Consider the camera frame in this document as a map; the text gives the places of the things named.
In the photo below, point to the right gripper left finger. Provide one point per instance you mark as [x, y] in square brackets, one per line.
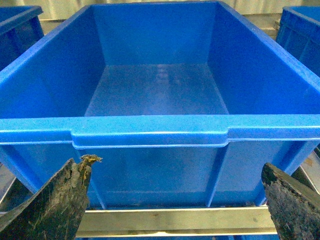
[56, 210]

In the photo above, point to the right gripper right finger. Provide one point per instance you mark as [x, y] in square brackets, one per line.
[294, 208]

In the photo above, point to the blue bin holding buttons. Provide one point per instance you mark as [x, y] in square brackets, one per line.
[20, 29]

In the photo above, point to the empty blue target bin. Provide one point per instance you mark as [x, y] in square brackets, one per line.
[183, 101]

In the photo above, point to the blue bin far right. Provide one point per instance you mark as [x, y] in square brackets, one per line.
[299, 34]

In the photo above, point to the metal front rack rail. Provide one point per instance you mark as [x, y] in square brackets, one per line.
[180, 222]

